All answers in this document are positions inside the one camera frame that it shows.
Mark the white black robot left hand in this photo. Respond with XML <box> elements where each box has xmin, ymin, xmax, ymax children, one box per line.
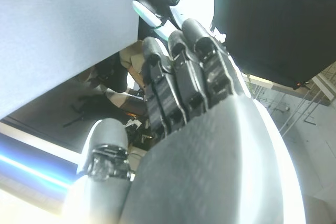
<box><xmin>61</xmin><ymin>18</ymin><xmax>308</xmax><ymax>224</ymax></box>

